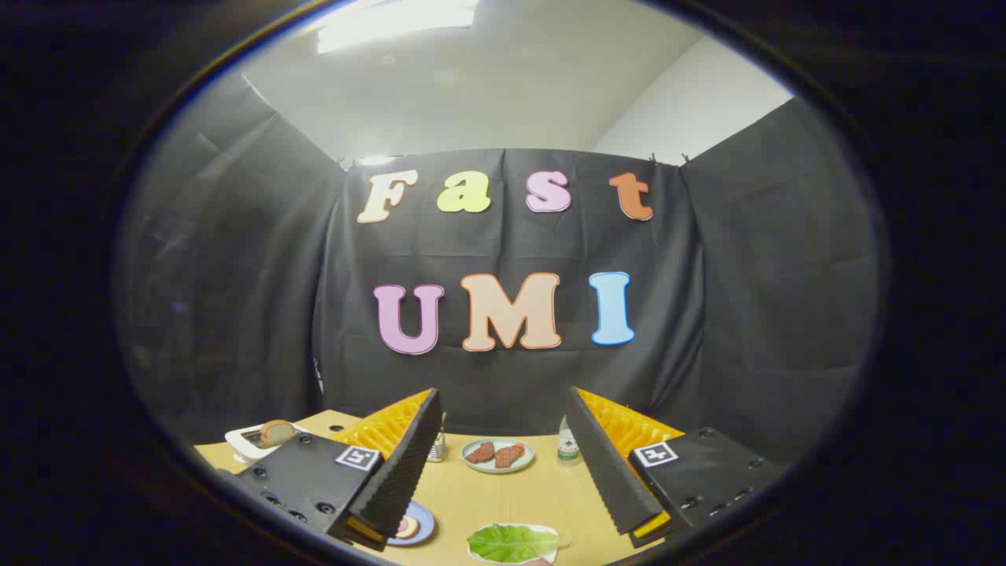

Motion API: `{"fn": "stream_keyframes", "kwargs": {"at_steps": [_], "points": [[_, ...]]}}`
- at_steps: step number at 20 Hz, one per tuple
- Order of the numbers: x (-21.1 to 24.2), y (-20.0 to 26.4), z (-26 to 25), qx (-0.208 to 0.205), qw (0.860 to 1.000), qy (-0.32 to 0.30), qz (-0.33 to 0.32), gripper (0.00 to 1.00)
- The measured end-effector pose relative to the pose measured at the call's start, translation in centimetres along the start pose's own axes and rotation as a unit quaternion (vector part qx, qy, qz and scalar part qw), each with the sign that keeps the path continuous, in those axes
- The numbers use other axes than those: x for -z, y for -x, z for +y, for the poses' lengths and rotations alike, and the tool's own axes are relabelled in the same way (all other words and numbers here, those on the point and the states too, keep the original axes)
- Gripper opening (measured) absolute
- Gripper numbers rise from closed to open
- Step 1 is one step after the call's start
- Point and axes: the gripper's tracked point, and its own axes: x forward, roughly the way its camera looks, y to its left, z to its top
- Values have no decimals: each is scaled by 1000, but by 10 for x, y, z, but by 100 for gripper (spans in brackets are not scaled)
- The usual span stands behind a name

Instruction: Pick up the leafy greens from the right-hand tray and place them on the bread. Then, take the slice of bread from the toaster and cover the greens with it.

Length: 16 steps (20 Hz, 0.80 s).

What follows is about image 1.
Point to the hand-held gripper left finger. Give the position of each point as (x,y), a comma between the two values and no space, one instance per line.
(409,472)

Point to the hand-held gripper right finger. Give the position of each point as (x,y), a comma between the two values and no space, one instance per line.
(601,464)

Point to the green lettuce leaf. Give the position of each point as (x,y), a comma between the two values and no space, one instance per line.
(511,544)

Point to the round-topped bread slice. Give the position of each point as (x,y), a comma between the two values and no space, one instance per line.
(277,432)

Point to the clear plastic water bottle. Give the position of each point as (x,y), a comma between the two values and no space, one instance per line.
(567,450)

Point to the blue plate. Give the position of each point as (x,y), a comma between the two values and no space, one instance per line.
(425,519)

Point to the pink ham slice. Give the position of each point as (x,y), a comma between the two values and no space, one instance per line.
(405,525)

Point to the square bread slice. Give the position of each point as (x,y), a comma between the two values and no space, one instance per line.
(413,533)

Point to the dark brown meat patty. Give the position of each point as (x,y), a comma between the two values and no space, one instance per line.
(480,453)

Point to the pale green plate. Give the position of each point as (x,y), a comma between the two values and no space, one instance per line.
(497,468)

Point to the orange-edged brown meat patty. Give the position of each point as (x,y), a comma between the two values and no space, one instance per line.
(509,455)

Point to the white plate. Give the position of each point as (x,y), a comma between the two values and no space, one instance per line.
(552,556)

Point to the white toaster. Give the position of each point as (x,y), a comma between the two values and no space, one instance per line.
(240,446)

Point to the black backdrop cloth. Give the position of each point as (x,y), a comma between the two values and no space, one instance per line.
(275,275)

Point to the ceiling light panel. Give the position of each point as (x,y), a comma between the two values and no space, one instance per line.
(393,23)

